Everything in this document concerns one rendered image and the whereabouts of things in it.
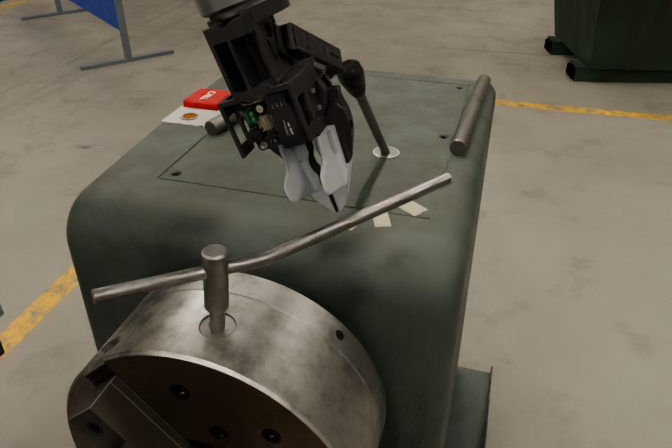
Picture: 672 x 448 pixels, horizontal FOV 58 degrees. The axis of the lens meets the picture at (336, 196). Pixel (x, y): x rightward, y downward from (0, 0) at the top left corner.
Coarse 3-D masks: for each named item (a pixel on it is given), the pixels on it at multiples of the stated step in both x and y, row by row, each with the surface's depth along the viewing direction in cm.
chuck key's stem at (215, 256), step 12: (204, 252) 50; (216, 252) 50; (204, 264) 50; (216, 264) 50; (216, 276) 51; (228, 276) 52; (204, 288) 52; (216, 288) 51; (228, 288) 53; (204, 300) 53; (216, 300) 52; (228, 300) 53; (216, 312) 53; (216, 324) 54
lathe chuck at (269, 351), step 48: (144, 336) 55; (192, 336) 54; (240, 336) 54; (288, 336) 56; (144, 384) 55; (192, 384) 53; (240, 384) 51; (288, 384) 52; (336, 384) 56; (192, 432) 57; (240, 432) 55; (288, 432) 53; (336, 432) 53
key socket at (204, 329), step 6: (228, 318) 56; (204, 324) 55; (228, 324) 55; (234, 324) 56; (204, 330) 55; (210, 330) 55; (228, 330) 55; (234, 330) 55; (210, 336) 54; (216, 336) 54; (222, 336) 54
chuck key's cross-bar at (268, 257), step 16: (448, 176) 58; (400, 192) 57; (416, 192) 57; (368, 208) 56; (384, 208) 56; (336, 224) 55; (352, 224) 55; (304, 240) 54; (320, 240) 55; (256, 256) 53; (272, 256) 53; (176, 272) 50; (192, 272) 50; (96, 288) 48; (112, 288) 48; (128, 288) 48; (144, 288) 49; (160, 288) 50
